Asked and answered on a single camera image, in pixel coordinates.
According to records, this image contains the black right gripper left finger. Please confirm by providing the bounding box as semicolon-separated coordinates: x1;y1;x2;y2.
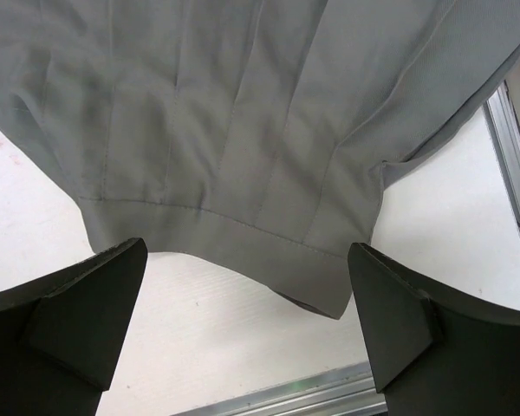
0;238;148;415

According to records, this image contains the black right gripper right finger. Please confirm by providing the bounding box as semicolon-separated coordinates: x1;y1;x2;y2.
348;244;520;415

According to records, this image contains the grey pleated skirt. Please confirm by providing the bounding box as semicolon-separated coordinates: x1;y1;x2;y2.
0;1;520;319

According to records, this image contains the aluminium table frame rail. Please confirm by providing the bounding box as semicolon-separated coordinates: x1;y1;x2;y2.
198;86;520;415

